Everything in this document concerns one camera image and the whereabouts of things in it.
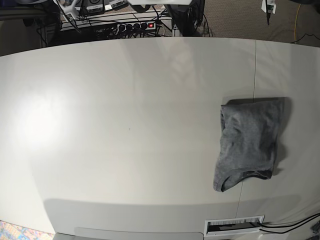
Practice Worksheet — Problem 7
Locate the grey T-shirt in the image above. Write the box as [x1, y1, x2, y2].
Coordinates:
[213, 97, 285, 193]

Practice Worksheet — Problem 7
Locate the white table leg column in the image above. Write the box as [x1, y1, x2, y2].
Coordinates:
[171, 4, 181, 38]

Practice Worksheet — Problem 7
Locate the black power strip red switch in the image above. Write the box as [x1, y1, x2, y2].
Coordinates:
[117, 22, 157, 33]

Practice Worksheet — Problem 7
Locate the white cable grommet tray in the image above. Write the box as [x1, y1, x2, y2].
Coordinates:
[204, 215, 265, 237]

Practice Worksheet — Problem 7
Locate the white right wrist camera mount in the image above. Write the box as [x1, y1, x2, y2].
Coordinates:
[53, 0, 79, 22]

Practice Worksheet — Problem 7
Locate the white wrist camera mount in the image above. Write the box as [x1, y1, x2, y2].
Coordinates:
[53, 0, 79, 22]
[261, 0, 277, 14]

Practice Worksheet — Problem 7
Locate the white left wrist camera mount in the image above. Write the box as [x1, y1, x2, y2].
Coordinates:
[261, 0, 277, 14]

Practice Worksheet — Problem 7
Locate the black cable on table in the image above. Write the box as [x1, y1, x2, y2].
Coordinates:
[257, 212, 320, 235]

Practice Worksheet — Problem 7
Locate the yellow cable on floor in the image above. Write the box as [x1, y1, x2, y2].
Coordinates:
[293, 4, 320, 44]

